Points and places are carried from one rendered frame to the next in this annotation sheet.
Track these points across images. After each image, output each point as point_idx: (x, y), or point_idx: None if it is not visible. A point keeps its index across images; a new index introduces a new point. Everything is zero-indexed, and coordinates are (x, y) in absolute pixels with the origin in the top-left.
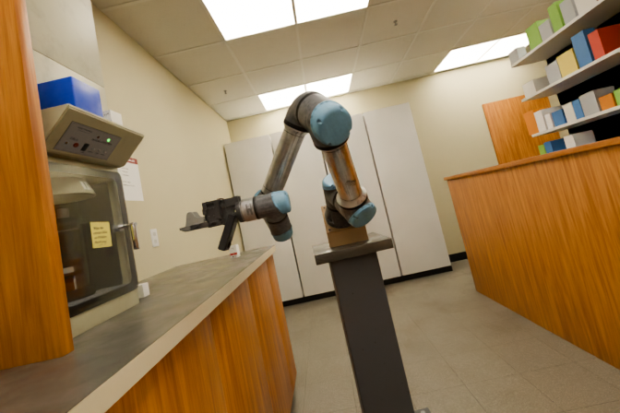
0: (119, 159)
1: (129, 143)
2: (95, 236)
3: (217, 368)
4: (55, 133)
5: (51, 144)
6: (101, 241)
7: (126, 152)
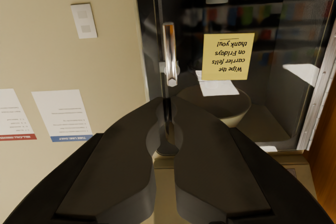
0: (174, 177)
1: (178, 213)
2: (241, 55)
3: None
4: (309, 191)
5: (301, 174)
6: (229, 44)
7: (169, 194)
